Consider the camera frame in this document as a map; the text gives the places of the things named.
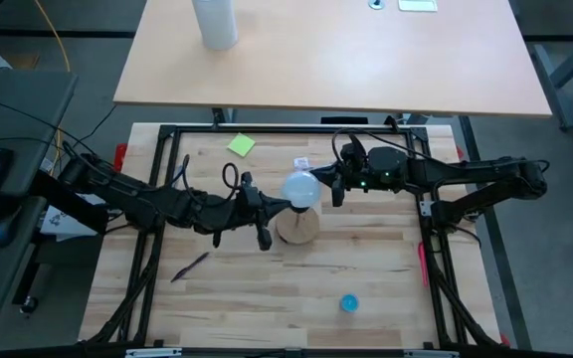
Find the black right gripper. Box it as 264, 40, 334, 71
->
309, 145, 411, 208

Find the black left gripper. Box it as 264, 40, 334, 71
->
191, 193, 294, 253

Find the white lightbulb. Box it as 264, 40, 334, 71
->
281, 170, 323, 210

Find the wooden base table lamp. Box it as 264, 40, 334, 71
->
275, 203, 321, 246

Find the green sticky note pad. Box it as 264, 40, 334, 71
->
226, 132, 257, 158

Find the dark purple pen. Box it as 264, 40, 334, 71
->
169, 251, 210, 284

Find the blue round lid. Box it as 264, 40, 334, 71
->
339, 293, 360, 314

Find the pink pen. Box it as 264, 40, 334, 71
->
417, 241, 430, 288

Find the light wooden side table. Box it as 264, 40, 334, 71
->
112, 0, 553, 119

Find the white rectangular device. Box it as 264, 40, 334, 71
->
397, 0, 439, 13

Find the white paper sheet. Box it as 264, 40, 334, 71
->
40, 191, 111, 238

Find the black computer mouse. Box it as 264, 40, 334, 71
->
0, 207, 25, 249

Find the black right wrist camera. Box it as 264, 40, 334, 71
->
339, 141, 367, 170

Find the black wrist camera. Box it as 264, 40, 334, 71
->
339, 141, 367, 170
239, 171, 264, 200

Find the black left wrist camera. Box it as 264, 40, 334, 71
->
239, 171, 264, 200

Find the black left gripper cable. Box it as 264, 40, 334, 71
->
221, 162, 241, 193

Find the black aluminium table frame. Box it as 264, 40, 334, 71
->
85, 122, 506, 349

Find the silver aluminium bracket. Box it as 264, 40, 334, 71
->
403, 349, 461, 358
125, 347, 184, 358

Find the yellow cable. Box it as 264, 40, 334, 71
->
32, 0, 72, 165

